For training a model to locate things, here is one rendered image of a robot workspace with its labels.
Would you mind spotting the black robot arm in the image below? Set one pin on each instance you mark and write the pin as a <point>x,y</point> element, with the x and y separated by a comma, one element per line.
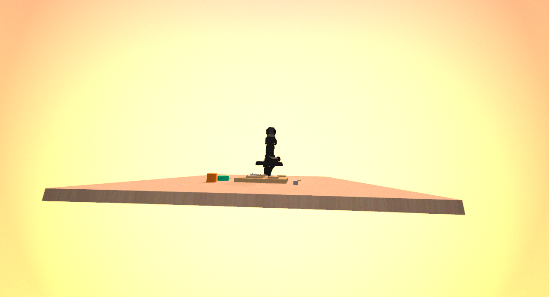
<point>270,142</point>

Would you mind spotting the orange block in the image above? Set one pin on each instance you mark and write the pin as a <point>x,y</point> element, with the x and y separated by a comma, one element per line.
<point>211,177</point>

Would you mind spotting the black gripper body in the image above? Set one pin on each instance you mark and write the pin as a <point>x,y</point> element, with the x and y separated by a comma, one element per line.
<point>268,163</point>

